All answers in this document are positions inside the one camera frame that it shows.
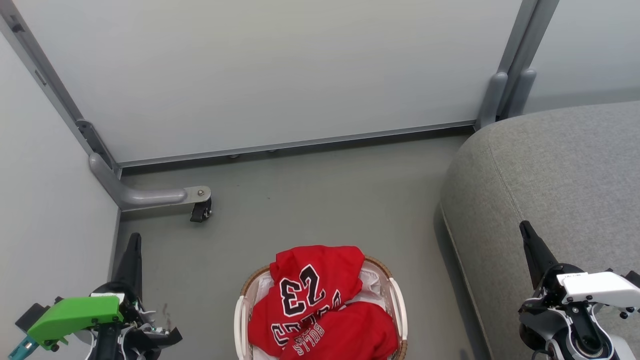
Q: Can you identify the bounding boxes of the woven laundry basket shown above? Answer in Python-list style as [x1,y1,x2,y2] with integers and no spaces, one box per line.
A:
[234,255,408,360]

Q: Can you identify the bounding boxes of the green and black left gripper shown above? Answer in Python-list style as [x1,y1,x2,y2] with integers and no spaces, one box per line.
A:
[15,232,183,360]

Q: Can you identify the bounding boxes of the white basket liner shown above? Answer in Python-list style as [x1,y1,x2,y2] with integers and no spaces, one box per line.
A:
[251,264,397,360]

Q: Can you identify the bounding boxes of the black caster wheel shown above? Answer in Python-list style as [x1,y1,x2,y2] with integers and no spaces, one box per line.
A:
[190,197,213,223]

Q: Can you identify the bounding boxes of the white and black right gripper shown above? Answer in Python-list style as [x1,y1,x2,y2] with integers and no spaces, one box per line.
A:
[519,220,640,359]

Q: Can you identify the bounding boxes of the grey partition corner post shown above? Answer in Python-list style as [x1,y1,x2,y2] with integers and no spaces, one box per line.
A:
[475,0,561,131]

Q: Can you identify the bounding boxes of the grey fabric sofa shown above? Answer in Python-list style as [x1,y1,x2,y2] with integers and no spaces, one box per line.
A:
[440,100,640,360]

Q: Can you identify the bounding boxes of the grey metal partition leg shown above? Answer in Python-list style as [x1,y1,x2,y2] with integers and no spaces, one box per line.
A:
[89,152,212,211]

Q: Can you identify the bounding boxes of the grey partition bottom rail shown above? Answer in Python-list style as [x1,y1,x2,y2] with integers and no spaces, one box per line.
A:
[117,120,477,168]

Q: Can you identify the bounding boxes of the red jersey with number 23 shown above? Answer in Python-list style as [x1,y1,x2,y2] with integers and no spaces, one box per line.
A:
[248,245,366,358]

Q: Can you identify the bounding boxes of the grey partition post with slots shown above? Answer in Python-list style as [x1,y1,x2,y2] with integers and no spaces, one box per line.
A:
[0,0,122,177]

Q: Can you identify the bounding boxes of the red shorts with Bulls print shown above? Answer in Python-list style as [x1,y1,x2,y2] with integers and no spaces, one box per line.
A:
[280,301,399,360]

